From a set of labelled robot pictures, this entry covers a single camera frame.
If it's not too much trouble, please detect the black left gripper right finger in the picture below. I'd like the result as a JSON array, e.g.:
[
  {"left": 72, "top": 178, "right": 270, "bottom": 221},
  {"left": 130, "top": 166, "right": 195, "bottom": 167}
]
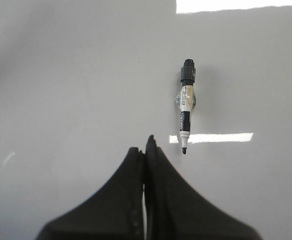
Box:
[{"left": 145, "top": 135, "right": 261, "bottom": 240}]

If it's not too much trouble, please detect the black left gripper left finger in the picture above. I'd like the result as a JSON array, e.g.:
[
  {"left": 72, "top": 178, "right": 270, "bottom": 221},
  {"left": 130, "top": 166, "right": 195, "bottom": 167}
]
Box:
[{"left": 36, "top": 147, "right": 144, "bottom": 240}]

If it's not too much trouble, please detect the white glossy whiteboard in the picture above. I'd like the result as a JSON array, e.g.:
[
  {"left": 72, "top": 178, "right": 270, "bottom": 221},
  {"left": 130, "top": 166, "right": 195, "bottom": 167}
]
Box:
[{"left": 0, "top": 0, "right": 292, "bottom": 240}]

